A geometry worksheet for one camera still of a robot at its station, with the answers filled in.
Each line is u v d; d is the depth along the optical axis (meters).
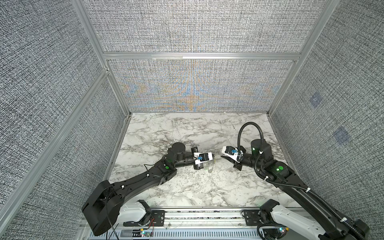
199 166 0.64
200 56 0.88
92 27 0.77
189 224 0.73
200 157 0.58
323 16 0.72
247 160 0.61
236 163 0.63
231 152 0.58
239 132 0.57
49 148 0.55
